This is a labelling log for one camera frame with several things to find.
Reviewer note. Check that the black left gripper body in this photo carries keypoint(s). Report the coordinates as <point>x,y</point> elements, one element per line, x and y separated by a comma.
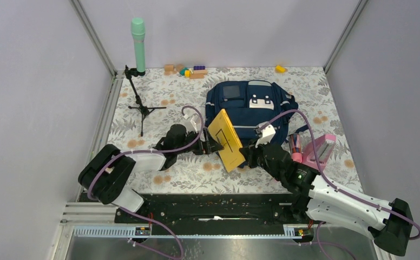
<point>203,147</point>

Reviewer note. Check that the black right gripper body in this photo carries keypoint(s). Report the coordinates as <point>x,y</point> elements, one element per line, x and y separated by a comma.
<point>257,155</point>

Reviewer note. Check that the yellow book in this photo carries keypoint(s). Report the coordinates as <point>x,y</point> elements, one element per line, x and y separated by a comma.
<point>222,130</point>

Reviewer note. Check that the navy blue student backpack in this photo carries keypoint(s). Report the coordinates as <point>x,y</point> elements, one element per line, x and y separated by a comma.
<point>248,105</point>

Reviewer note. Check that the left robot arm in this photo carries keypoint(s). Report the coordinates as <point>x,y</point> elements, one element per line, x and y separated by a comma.
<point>106,175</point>

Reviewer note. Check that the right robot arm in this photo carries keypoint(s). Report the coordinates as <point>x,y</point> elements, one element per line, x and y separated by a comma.
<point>387,223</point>

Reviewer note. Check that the pink box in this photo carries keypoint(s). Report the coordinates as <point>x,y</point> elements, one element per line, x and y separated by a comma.
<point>324,147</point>

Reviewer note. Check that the long wooden block front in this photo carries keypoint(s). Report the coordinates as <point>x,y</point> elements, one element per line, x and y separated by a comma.
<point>196,76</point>

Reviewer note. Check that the long wooden block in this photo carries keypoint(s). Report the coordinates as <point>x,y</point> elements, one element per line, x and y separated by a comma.
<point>205,71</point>
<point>196,76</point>

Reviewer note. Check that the long wooden block rear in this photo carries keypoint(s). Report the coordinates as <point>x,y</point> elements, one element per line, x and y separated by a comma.
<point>205,71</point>

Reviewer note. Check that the teal toy block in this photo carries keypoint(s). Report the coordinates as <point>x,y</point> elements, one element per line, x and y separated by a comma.
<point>183,71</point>

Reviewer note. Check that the brown wooden block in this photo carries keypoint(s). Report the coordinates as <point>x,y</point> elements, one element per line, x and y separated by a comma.
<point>179,67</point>

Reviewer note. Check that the light wooden cube block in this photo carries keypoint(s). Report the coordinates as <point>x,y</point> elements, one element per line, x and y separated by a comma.
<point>169,68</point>

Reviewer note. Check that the yellow block far right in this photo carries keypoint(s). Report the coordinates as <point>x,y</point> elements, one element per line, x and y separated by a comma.
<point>280,69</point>

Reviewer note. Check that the black tripod stand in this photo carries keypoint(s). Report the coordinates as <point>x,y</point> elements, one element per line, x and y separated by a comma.
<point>144,110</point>

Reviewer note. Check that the green microphone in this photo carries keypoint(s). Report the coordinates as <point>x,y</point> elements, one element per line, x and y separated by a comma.
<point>138,32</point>

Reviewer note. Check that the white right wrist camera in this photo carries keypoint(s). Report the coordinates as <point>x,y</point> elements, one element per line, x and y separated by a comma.
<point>265,132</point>

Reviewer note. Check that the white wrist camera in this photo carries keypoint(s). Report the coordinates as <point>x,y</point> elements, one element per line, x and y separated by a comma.
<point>193,123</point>
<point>265,132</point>

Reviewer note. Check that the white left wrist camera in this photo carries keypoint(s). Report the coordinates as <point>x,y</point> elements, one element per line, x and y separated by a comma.
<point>193,123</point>

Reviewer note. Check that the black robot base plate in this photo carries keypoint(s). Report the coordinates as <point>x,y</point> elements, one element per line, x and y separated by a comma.
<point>228,209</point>

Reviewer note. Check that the slotted metal cable rail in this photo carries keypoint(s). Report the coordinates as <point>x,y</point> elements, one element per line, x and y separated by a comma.
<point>200,230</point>

